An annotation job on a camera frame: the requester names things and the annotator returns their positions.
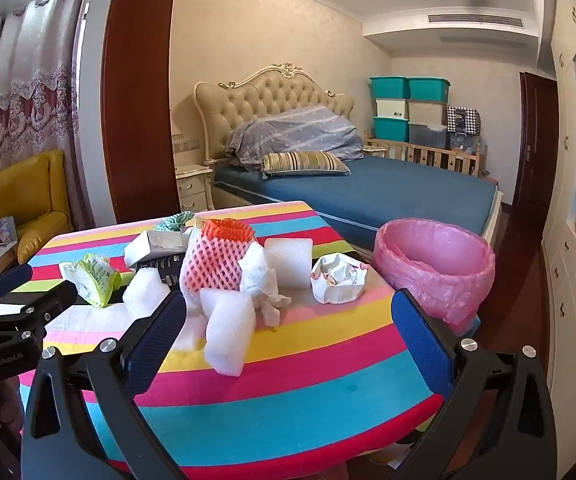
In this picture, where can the wall switch panel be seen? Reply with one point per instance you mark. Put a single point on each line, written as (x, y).
(185, 145)

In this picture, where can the clear grey storage box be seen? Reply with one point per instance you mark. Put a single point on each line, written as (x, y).
(428, 136)

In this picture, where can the bed with blue sheet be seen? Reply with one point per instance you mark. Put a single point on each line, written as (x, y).
(392, 190)

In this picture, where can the checkered bag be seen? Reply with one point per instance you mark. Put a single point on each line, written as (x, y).
(462, 120)

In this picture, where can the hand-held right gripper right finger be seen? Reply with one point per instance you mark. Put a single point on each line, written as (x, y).
(422, 350)

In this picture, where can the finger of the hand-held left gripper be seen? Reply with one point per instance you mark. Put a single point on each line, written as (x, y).
(53, 297)
(13, 279)

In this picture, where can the green and white wrapper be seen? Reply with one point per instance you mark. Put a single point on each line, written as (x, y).
(95, 275)

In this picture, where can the crumpled white paper bag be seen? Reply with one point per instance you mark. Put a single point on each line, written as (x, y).
(338, 285)

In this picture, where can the beige storage box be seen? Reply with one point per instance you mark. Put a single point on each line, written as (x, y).
(427, 112)

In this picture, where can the yellow leather armchair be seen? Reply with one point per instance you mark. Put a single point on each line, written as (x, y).
(23, 195)

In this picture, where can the blue-grey duvet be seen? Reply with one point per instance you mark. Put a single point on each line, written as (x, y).
(298, 135)

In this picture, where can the brown wooden panel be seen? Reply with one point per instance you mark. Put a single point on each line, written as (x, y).
(138, 110)

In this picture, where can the square white foam block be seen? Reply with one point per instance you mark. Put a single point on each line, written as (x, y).
(288, 262)

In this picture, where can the teal storage box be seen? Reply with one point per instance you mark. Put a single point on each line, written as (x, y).
(430, 90)
(390, 87)
(391, 130)

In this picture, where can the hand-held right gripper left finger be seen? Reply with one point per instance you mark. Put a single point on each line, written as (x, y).
(153, 347)

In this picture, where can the tall white foam block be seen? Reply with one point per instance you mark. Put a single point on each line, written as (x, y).
(228, 332)

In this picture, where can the pink lined trash bin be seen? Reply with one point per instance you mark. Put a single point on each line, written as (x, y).
(447, 290)

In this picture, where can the striped pillow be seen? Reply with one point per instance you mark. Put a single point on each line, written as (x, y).
(303, 162)

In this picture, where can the white cloth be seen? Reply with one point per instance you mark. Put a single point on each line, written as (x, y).
(258, 280)

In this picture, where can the lace patterned curtain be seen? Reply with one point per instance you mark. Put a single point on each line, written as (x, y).
(28, 85)

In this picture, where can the plain white box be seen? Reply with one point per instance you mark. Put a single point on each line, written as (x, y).
(155, 247)

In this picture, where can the white storage box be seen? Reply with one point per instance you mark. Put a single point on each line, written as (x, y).
(392, 109)

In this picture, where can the small white foam piece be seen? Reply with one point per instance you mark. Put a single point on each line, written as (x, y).
(143, 292)

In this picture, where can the ceiling air vent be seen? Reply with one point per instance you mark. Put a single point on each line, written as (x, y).
(472, 20)

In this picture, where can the small printed box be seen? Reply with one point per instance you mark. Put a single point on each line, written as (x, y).
(3, 230)

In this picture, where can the cream nightstand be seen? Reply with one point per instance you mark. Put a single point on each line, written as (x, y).
(193, 192)

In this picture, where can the brown wooden door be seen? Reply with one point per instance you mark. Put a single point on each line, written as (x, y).
(535, 150)

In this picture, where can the beige tufted headboard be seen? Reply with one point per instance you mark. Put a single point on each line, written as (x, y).
(268, 95)

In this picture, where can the rainbow striped tablecloth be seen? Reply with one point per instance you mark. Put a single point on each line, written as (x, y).
(293, 385)

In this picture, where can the orange foam fruit net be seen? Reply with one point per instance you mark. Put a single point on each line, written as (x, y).
(228, 230)

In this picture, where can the green patterned small box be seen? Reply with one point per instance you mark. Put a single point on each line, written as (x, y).
(175, 221)

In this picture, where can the red foam fruit net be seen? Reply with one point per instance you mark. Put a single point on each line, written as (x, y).
(213, 265)

